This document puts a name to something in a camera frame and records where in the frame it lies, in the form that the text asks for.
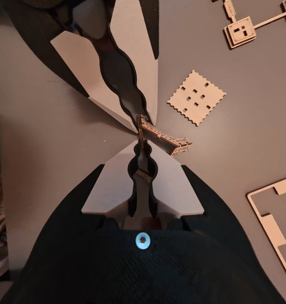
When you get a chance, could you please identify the grey desk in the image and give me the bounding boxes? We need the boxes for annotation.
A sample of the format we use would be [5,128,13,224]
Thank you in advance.
[0,0,286,304]

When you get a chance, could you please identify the wooden tower base assembly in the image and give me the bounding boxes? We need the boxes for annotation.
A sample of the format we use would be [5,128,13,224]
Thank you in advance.
[136,114,193,159]

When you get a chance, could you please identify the person's left hand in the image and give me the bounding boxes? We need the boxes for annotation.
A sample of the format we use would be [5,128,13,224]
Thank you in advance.
[95,32,116,53]

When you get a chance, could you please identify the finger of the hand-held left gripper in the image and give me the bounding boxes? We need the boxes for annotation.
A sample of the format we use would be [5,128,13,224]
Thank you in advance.
[109,0,159,125]
[50,30,139,133]

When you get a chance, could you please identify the square wooden plate with holes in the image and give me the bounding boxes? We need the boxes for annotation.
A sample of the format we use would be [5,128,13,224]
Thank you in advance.
[167,70,227,127]

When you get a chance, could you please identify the wooden four-pad square frame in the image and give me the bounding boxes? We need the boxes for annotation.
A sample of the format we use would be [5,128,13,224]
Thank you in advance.
[212,0,286,49]

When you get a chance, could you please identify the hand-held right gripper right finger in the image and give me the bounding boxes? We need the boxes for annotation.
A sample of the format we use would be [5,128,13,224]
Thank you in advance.
[143,139,204,225]

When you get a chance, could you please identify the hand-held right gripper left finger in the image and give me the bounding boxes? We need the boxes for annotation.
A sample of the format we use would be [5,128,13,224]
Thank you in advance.
[81,139,143,225]

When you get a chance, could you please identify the wooden lattice leg piece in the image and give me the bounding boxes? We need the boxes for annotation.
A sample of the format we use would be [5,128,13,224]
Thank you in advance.
[136,127,153,183]

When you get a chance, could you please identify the emptied wooden sheet frame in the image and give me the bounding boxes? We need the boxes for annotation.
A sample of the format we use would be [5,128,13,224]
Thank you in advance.
[246,174,286,288]

